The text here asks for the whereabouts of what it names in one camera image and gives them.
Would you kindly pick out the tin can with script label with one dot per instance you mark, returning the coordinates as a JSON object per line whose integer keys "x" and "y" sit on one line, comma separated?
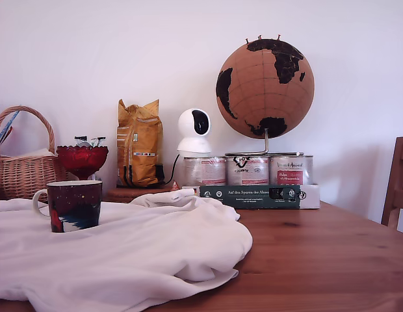
{"x": 291, "y": 169}

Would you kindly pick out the red glass footed bowl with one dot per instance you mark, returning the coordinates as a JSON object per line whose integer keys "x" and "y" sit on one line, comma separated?
{"x": 82, "y": 159}

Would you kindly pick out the tin can with black logo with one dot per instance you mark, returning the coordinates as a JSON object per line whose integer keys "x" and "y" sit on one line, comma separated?
{"x": 247, "y": 170}

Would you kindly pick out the green and white cardboard tray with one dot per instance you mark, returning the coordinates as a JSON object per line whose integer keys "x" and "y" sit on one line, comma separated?
{"x": 253, "y": 196}

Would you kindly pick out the white dome security camera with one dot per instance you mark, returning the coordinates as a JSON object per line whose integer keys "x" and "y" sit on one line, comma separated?
{"x": 195, "y": 130}

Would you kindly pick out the cork globe on metal stand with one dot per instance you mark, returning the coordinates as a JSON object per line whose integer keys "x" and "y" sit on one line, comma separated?
{"x": 263, "y": 87}

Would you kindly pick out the white cloth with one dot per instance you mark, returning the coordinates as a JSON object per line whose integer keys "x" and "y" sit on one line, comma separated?
{"x": 123, "y": 253}

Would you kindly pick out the yellow paper coffee bag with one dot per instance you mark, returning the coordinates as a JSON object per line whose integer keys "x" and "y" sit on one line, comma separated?
{"x": 138, "y": 149}

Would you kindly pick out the tin can with red label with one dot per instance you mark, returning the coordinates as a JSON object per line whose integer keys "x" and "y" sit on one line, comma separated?
{"x": 204, "y": 170}

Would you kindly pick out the round woven cork trivet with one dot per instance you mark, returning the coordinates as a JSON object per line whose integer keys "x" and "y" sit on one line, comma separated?
{"x": 126, "y": 194}

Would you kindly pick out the small red triangular packet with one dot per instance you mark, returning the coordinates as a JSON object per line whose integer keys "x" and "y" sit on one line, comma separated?
{"x": 174, "y": 186}

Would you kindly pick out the papers in wicker basket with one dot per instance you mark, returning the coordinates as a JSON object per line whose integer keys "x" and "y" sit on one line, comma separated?
{"x": 6, "y": 131}

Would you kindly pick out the dark red printed coffee mug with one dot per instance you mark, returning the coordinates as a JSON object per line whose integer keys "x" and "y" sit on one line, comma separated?
{"x": 74, "y": 204}

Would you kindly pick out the sachets in red bowl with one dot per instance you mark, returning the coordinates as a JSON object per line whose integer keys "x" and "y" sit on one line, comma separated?
{"x": 91, "y": 141}

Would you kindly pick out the wooden chair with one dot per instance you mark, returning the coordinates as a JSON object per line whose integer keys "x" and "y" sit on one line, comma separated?
{"x": 396, "y": 188}

